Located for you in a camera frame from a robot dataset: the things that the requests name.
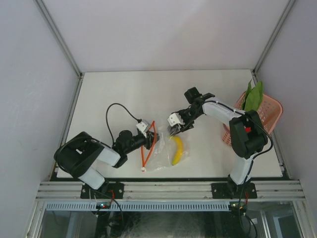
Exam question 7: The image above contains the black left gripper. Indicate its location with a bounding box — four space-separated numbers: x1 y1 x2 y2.
124 130 160 155

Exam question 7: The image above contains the clear zip top bag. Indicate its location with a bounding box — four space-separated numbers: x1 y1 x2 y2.
141 121 190 172

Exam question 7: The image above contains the green fake leafy vegetable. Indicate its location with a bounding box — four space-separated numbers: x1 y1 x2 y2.
241 81 264 112

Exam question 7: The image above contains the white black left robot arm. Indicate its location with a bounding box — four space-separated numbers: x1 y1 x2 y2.
53 130 159 198

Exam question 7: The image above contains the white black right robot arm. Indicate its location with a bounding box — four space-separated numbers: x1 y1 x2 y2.
167 87 273 198

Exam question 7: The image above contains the yellow fake banana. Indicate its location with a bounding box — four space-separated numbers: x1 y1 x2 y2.
170 136 184 166

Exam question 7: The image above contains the pink plastic basket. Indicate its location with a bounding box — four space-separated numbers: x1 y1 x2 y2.
222 92 283 146

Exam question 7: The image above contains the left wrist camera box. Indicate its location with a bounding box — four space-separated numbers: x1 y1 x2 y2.
136 119 151 138

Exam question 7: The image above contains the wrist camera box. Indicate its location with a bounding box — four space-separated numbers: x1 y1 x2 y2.
136 119 151 138
167 112 185 127

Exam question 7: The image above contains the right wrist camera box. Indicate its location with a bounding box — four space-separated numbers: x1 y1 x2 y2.
167 112 185 127

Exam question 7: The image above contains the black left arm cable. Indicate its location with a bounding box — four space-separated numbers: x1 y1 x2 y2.
106 103 142 147

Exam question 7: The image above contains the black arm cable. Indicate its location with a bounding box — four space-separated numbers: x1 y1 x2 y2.
215 100 274 199
106 103 142 147

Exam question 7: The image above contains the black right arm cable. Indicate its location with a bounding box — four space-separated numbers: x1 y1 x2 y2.
215 100 274 199

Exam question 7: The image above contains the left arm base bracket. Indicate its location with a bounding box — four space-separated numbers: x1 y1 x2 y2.
80 182 124 199

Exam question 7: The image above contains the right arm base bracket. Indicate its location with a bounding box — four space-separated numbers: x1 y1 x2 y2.
211 182 258 199

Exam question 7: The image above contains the aluminium mounting rail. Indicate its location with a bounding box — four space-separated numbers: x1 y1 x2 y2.
36 180 305 201

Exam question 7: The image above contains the perforated cable tray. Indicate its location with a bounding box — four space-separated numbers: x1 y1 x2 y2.
46 201 230 212

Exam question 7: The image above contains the aluminium frame post right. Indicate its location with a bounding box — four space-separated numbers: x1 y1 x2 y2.
252 0 297 77

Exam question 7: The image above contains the aluminium frame post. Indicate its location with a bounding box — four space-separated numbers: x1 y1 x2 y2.
33 0 84 79
252 0 297 77

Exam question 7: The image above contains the aluminium frame post left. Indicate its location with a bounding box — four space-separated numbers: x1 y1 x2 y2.
33 0 84 79

